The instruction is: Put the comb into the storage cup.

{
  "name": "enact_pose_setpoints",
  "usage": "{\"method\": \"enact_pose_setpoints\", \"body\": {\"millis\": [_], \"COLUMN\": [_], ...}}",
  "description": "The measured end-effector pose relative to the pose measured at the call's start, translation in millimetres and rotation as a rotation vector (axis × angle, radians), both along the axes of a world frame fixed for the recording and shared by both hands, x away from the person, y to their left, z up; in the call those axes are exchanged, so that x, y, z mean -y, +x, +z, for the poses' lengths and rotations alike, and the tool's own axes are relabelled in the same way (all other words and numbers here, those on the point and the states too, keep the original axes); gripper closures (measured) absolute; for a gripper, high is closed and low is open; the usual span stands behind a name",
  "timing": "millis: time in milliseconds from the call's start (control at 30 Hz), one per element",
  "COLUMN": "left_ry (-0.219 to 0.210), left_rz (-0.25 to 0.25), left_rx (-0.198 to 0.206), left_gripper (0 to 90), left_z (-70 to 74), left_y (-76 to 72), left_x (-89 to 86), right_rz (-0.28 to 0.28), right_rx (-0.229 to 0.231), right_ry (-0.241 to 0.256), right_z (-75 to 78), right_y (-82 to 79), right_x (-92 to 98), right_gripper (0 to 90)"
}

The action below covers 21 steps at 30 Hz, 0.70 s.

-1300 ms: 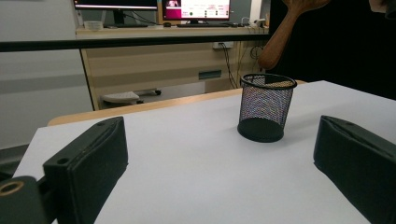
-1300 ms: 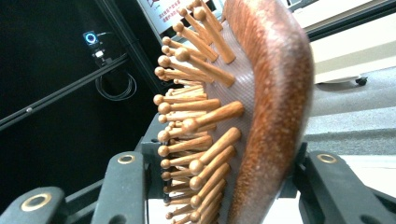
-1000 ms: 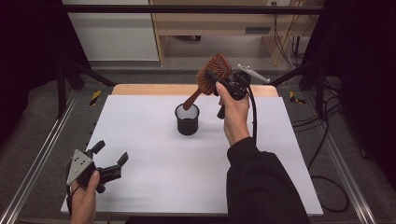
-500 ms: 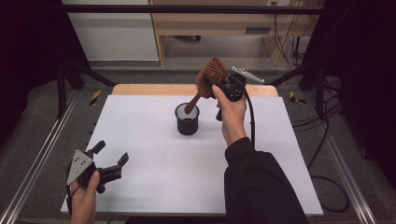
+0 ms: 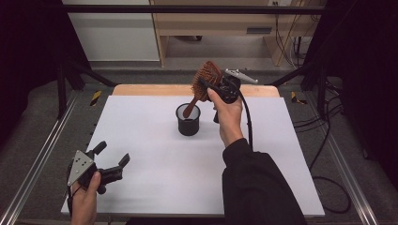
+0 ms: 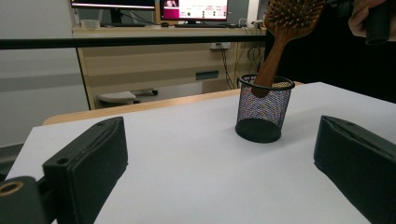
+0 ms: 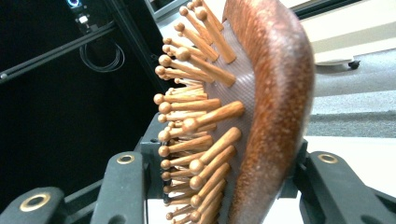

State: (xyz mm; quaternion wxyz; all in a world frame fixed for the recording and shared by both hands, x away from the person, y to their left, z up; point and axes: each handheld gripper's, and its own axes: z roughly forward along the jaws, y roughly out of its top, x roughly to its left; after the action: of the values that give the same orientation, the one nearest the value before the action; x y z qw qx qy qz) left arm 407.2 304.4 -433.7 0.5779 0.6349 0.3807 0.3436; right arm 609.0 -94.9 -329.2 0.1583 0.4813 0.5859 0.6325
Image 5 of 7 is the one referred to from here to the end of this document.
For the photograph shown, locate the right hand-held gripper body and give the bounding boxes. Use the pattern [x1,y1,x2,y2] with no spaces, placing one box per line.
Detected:
[213,68,259,125]

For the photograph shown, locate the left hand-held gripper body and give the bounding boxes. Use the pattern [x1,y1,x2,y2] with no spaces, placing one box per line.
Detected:
[66,149,124,196]

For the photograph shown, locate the brown wooden hairbrush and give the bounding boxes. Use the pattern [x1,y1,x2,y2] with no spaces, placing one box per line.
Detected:
[182,60,224,119]

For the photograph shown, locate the black mesh cup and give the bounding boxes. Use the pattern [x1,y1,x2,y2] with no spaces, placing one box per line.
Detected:
[175,102,202,137]

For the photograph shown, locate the person's right hand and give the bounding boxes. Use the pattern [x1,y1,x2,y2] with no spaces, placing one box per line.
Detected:
[207,87,245,148]

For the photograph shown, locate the person's left hand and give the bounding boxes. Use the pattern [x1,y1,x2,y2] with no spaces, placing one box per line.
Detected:
[70,171,103,218]

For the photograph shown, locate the white table board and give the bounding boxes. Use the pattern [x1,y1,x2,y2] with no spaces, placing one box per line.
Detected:
[60,95,326,218]

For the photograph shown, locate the yellow black striped tape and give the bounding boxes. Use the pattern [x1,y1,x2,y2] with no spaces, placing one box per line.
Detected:
[89,90,103,108]
[290,91,309,106]

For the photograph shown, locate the wooden table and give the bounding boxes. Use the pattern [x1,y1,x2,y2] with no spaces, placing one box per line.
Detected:
[112,83,281,98]

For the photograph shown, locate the light wooden desk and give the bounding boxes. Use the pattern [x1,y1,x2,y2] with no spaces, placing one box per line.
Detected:
[149,0,327,68]

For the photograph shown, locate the grey desk label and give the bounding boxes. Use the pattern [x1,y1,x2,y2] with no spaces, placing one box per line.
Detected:
[245,27,273,35]

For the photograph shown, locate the white cabinet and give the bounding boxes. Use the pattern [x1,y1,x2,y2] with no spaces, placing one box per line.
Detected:
[61,0,161,62]

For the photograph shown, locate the dark curtain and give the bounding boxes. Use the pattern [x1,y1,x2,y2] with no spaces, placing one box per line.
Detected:
[0,0,92,148]
[303,0,398,190]

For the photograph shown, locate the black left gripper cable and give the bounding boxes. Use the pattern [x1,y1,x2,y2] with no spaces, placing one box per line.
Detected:
[66,164,79,218]

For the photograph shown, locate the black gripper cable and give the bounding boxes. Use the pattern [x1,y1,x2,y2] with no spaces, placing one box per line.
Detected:
[66,164,79,218]
[233,83,352,216]

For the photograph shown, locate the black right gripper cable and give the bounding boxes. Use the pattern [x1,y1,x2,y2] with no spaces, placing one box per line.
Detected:
[233,83,352,216]

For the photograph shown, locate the silver metal rail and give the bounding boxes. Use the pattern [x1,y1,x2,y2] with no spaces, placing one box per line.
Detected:
[303,93,380,225]
[0,90,80,225]

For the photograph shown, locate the black frame strut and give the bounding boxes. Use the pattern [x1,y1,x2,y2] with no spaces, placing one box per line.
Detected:
[265,60,329,117]
[56,58,117,120]

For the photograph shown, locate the bundle of hanging cables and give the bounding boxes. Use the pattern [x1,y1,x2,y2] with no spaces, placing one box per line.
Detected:
[273,13,315,70]

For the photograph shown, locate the black horizontal frame bar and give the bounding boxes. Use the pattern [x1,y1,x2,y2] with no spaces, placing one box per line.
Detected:
[60,4,327,15]

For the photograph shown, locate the black floor cables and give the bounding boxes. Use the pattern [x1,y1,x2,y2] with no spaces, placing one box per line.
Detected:
[293,80,345,172]

